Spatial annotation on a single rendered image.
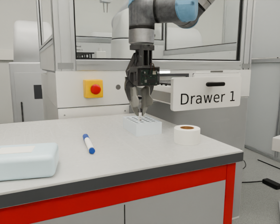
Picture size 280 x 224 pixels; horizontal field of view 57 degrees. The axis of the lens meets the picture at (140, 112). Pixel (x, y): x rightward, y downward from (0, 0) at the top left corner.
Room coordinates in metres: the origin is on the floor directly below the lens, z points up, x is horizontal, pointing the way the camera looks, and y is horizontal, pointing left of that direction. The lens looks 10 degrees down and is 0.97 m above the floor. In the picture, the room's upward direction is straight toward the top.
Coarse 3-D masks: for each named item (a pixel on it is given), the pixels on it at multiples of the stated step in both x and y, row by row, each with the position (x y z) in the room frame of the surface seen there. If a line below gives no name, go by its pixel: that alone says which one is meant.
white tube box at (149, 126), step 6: (126, 120) 0.82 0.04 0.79; (132, 120) 0.80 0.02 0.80; (144, 120) 0.81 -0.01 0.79; (150, 120) 0.80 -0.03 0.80; (156, 120) 0.80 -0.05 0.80; (126, 126) 0.82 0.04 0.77; (132, 126) 0.76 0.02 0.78; (138, 126) 0.74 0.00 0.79; (144, 126) 0.75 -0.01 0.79; (150, 126) 0.75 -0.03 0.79; (156, 126) 0.76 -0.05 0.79; (132, 132) 0.76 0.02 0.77; (138, 132) 0.74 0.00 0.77; (144, 132) 0.75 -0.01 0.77; (150, 132) 0.75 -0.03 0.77; (156, 132) 0.76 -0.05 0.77
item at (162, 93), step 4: (164, 84) 1.22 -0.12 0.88; (136, 88) 1.15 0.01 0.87; (140, 88) 1.11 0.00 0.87; (156, 88) 0.98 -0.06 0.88; (160, 88) 0.95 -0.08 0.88; (164, 88) 0.92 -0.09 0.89; (168, 88) 0.90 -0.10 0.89; (152, 92) 1.01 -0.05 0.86; (156, 92) 0.97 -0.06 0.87; (160, 92) 0.95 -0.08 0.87; (164, 92) 0.92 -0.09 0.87; (168, 92) 0.90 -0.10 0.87; (140, 96) 1.12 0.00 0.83; (152, 96) 1.01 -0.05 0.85; (156, 96) 0.97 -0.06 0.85; (160, 96) 0.95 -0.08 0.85; (164, 96) 0.92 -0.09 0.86; (168, 96) 0.89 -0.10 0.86; (156, 100) 0.98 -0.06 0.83; (160, 100) 0.95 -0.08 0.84; (164, 100) 0.92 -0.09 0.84; (168, 100) 0.89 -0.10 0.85
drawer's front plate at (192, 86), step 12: (180, 84) 0.85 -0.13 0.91; (192, 84) 0.86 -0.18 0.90; (204, 84) 0.88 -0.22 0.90; (228, 84) 0.93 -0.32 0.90; (240, 84) 0.95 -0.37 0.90; (180, 96) 0.85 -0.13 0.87; (216, 96) 0.91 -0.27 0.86; (228, 96) 0.93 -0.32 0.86; (180, 108) 0.85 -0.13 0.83; (192, 108) 0.87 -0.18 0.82; (204, 108) 0.89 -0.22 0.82
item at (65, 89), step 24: (48, 72) 1.28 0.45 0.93; (72, 72) 1.04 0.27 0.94; (96, 72) 1.08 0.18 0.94; (120, 72) 1.12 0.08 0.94; (192, 72) 1.27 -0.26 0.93; (216, 72) 1.33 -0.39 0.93; (240, 72) 1.40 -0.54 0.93; (48, 96) 1.36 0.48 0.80; (72, 96) 1.03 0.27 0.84; (120, 96) 1.12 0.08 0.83
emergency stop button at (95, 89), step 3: (93, 84) 1.01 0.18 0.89; (96, 84) 1.01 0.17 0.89; (93, 87) 1.00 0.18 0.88; (96, 87) 1.00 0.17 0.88; (99, 87) 1.01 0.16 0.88; (93, 90) 1.00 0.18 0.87; (96, 90) 1.00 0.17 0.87; (99, 90) 1.01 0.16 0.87; (93, 93) 1.00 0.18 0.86; (96, 93) 1.00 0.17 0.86
